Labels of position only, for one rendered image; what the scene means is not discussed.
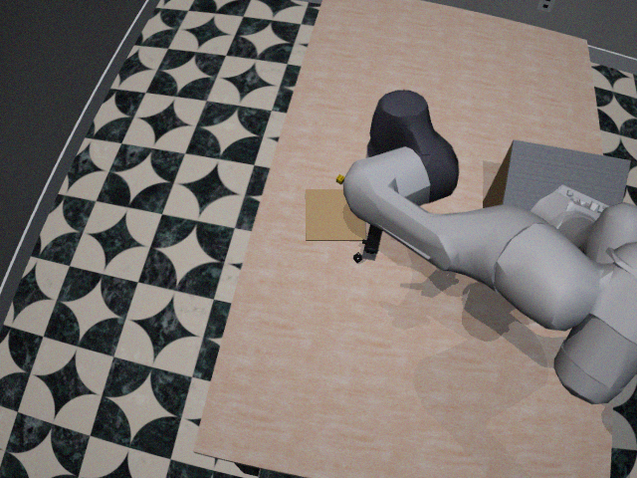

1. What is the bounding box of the tan square mat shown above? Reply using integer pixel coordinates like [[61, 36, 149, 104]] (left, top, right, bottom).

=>
[[306, 189, 366, 241]]

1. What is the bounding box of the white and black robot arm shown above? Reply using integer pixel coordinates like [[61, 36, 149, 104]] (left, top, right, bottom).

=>
[[343, 90, 637, 404]]

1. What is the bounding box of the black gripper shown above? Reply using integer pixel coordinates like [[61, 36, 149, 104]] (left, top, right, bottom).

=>
[[362, 225, 382, 261]]

